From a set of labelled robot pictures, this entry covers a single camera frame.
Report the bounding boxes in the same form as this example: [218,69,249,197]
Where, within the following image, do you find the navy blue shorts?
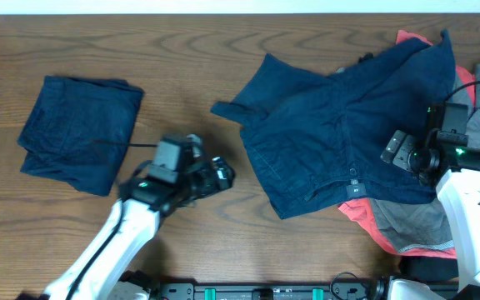
[211,31,456,219]
[17,76,144,197]

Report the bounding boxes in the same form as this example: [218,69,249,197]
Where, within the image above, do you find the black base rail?
[110,270,462,300]

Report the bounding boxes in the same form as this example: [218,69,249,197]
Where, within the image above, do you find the folded navy blue shorts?
[17,76,144,197]

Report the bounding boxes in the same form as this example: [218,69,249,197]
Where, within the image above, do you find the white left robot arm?
[44,134,236,299]

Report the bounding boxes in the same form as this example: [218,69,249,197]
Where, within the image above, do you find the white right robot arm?
[381,129,480,288]

